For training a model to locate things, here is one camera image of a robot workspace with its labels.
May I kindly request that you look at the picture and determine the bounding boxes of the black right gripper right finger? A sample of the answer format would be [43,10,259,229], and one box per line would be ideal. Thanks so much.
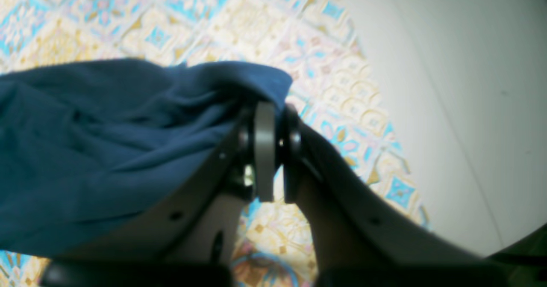
[280,104,508,287]

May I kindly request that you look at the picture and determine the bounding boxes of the dark blue t-shirt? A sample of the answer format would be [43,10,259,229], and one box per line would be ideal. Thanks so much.
[0,59,293,257]

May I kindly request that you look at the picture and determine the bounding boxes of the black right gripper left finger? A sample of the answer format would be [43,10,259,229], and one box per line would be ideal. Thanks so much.
[43,102,276,287]

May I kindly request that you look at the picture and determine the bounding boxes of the colourful patterned tablecloth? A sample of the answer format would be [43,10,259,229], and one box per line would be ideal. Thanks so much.
[1,0,430,287]

